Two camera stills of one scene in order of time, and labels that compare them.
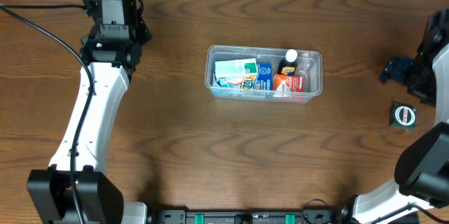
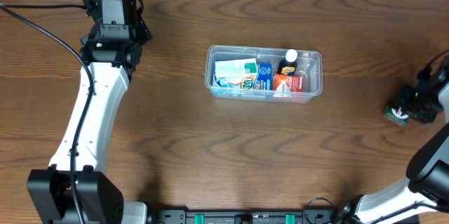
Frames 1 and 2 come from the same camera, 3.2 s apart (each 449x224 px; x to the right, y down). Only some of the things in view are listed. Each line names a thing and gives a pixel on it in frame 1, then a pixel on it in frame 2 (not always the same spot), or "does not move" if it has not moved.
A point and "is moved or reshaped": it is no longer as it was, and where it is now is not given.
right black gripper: (398, 70) -> (407, 102)
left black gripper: (144, 34) does not move
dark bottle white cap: (287, 65) does not move
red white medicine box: (290, 86) does not move
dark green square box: (403, 116) is moved or reshaped
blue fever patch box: (264, 77) does not move
